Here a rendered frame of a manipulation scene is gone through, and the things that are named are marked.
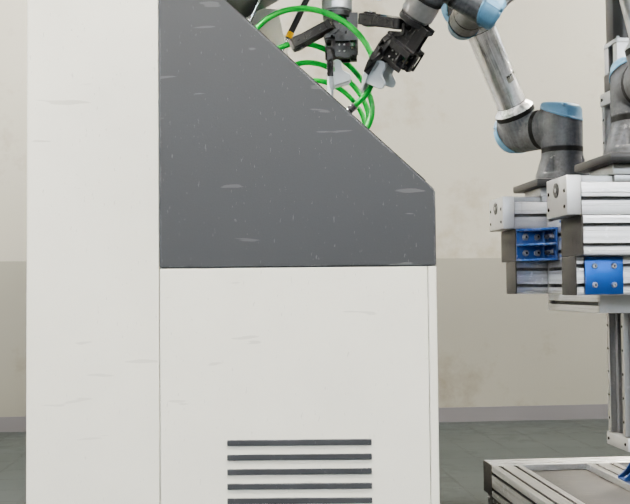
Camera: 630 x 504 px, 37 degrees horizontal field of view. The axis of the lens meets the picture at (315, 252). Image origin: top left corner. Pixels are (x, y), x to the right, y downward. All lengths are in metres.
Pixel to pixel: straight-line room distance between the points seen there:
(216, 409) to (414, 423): 0.41
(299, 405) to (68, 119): 0.77
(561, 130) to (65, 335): 1.47
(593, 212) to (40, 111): 1.22
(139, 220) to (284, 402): 0.49
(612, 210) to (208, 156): 0.90
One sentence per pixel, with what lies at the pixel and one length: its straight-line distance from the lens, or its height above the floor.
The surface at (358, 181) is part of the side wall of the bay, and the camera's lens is 1.97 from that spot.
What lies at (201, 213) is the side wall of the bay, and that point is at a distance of 1.98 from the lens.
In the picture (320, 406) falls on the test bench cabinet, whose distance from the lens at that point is 1.97.
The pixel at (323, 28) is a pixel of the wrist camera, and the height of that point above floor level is 1.38.
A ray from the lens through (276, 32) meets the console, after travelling 2.76.
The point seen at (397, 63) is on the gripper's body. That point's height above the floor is 1.25.
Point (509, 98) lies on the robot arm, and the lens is 2.79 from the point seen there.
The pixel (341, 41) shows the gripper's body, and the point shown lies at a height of 1.35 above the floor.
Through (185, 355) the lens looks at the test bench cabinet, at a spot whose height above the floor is 0.61.
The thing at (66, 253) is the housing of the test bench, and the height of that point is 0.82.
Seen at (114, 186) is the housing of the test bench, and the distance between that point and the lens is 2.01.
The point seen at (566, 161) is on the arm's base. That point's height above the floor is 1.09.
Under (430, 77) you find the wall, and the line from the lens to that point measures 5.35.
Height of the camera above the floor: 0.75
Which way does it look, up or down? 2 degrees up
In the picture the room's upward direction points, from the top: 1 degrees counter-clockwise
